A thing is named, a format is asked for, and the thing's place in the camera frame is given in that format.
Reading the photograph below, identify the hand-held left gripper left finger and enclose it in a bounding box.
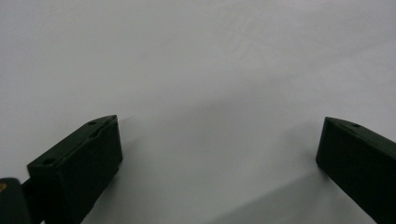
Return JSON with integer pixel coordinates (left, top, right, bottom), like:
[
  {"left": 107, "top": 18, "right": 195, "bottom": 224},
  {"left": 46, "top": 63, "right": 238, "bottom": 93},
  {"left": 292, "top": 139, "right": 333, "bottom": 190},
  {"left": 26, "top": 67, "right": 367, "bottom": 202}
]
[{"left": 27, "top": 114, "right": 123, "bottom": 224}]

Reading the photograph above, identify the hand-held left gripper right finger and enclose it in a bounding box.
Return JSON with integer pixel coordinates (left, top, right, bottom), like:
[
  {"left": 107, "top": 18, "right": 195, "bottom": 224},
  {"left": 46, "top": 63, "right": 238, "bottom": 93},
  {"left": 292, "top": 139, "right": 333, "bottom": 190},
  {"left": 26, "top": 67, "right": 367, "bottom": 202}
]
[{"left": 315, "top": 116, "right": 396, "bottom": 224}]

